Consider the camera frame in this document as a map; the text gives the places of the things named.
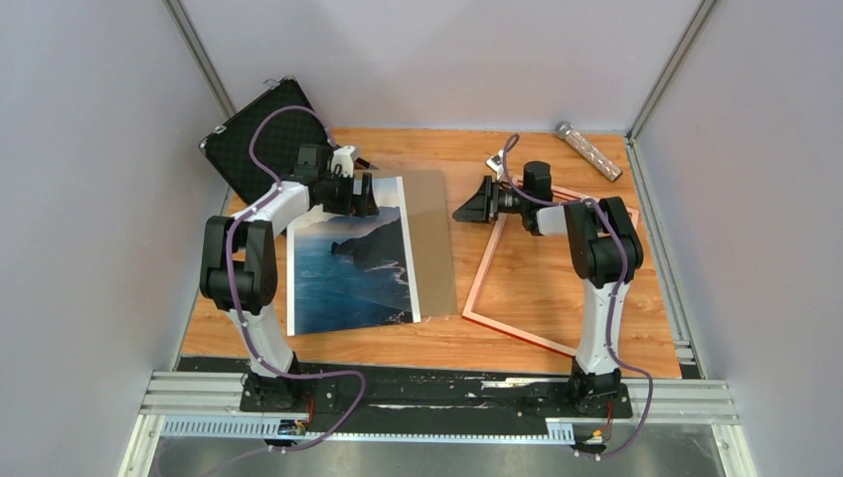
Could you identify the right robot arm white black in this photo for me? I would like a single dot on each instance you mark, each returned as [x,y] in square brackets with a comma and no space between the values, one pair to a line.
[592,383]

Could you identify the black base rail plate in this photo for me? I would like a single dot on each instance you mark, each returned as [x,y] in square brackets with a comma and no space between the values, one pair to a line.
[387,400]

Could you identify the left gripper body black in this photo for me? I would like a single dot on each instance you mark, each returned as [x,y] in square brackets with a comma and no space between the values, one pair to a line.
[339,191]

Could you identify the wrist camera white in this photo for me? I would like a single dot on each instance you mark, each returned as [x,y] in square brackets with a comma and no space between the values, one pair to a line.
[343,161]
[494,163]

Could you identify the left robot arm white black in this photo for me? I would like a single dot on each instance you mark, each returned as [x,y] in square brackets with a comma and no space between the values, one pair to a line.
[239,272]

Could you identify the seascape photo print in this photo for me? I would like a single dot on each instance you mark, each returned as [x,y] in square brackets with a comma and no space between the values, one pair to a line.
[346,272]

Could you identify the glitter-filled clear tube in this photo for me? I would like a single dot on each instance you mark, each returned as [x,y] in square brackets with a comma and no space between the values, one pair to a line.
[605,167]

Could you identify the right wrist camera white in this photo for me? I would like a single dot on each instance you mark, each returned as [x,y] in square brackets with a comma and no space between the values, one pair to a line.
[494,163]

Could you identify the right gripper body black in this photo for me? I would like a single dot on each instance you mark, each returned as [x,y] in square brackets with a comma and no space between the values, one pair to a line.
[511,201]

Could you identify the brown backing board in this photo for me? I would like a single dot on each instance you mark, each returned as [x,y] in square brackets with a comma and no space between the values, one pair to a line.
[422,198]

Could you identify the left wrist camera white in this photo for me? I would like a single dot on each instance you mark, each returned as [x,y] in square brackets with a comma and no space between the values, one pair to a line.
[343,161]

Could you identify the clear acrylic sheet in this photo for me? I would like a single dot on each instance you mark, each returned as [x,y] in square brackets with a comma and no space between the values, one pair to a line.
[461,176]

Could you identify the aluminium frame rail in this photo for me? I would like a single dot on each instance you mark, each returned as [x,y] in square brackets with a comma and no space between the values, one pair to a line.
[188,425]

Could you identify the pink wooden picture frame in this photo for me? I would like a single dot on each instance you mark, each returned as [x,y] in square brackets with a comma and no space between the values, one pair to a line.
[500,329]

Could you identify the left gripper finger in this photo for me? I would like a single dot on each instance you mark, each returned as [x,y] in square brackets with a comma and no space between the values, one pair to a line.
[363,164]
[363,202]

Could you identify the black foam-lined case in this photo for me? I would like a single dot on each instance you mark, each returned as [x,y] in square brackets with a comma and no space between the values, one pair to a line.
[260,143]

